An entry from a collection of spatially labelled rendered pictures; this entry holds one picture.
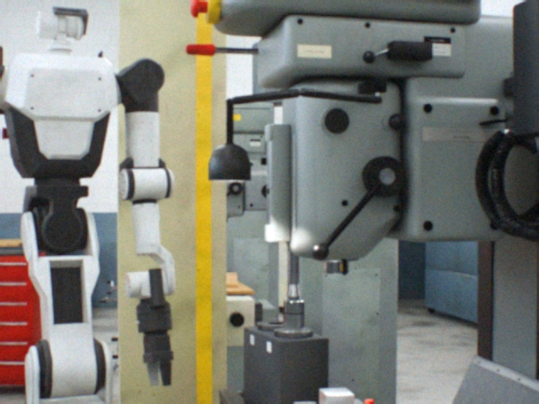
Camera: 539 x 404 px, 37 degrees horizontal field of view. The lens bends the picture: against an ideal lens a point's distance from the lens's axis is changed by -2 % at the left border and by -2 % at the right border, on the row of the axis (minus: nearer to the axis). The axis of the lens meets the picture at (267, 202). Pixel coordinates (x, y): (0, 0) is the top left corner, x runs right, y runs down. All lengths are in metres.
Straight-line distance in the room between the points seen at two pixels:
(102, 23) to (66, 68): 8.64
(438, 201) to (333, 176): 0.19
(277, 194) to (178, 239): 1.75
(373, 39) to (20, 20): 9.41
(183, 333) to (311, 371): 1.44
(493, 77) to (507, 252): 0.37
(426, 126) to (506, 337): 0.50
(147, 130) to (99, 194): 8.32
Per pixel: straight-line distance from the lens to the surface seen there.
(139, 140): 2.13
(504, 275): 1.71
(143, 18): 3.25
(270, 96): 1.31
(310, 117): 1.42
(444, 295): 9.52
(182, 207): 3.19
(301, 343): 1.83
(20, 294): 5.96
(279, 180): 1.47
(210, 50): 1.58
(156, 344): 2.08
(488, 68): 1.53
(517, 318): 1.67
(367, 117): 1.44
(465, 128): 1.49
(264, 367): 1.90
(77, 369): 1.98
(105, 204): 10.45
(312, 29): 1.41
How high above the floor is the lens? 1.42
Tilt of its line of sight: 1 degrees down
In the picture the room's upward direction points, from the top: straight up
